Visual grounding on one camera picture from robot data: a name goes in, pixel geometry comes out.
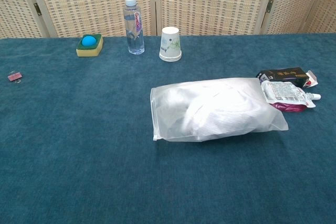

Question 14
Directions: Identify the translucent zip plastic bag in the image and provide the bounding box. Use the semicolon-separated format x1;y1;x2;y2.
150;77;289;143

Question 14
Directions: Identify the white plastic bag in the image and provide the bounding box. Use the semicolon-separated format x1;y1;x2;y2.
164;81;280;141

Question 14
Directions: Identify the upturned white paper cup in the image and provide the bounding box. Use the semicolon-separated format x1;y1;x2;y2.
159;26;182;62

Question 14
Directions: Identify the clear plastic water bottle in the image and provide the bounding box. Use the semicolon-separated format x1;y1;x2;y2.
122;0;145;55

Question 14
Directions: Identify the blue tablecloth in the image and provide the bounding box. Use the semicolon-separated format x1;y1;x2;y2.
0;33;336;224

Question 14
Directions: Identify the yellow green sponge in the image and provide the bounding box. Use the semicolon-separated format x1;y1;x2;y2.
76;34;104;58

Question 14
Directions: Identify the blue ball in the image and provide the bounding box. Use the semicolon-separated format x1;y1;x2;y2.
81;35;97;47

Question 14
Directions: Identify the spouted drink pouch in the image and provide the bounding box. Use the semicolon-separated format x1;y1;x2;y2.
260;80;322;113

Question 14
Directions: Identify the black snack packet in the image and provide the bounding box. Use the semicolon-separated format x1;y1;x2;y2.
256;67;319;89

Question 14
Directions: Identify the woven folding screen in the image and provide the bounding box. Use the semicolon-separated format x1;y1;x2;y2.
0;0;336;39

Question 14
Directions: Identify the pink binder clip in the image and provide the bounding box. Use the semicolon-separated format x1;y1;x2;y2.
7;71;24;83

